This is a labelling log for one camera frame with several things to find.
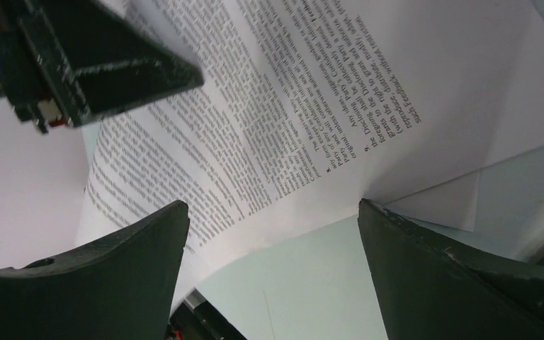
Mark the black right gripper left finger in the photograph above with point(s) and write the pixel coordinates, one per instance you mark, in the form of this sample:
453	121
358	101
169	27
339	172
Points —
119	286

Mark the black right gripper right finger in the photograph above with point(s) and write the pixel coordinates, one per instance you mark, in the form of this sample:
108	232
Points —
430	286

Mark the large printed paper sheet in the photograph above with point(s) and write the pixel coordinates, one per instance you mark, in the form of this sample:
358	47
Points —
306	107

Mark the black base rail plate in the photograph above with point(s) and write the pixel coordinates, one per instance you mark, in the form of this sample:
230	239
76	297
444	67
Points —
202	322

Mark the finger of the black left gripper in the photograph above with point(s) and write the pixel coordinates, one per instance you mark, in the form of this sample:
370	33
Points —
75	63

